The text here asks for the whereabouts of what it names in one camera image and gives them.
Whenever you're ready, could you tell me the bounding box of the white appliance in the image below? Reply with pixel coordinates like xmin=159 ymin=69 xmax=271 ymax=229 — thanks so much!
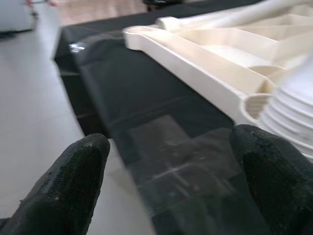
xmin=0 ymin=0 xmax=37 ymax=32

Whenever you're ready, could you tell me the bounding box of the black round stool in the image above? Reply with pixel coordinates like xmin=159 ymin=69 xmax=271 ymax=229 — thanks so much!
xmin=142 ymin=0 xmax=172 ymax=5

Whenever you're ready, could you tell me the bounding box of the black table cloth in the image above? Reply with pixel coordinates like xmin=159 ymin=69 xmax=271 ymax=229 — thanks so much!
xmin=50 ymin=0 xmax=313 ymax=235

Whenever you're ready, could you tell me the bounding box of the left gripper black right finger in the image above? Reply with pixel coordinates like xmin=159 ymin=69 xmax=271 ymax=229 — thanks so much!
xmin=229 ymin=124 xmax=313 ymax=235

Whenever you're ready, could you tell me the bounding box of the beige cloth covered table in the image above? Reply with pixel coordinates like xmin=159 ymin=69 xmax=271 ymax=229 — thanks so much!
xmin=58 ymin=0 xmax=150 ymax=25

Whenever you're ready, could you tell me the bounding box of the white plastic table top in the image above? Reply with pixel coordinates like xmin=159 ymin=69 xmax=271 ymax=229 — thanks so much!
xmin=122 ymin=0 xmax=313 ymax=128

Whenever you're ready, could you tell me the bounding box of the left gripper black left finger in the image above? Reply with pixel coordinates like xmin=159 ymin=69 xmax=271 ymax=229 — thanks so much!
xmin=0 ymin=134 xmax=111 ymax=235

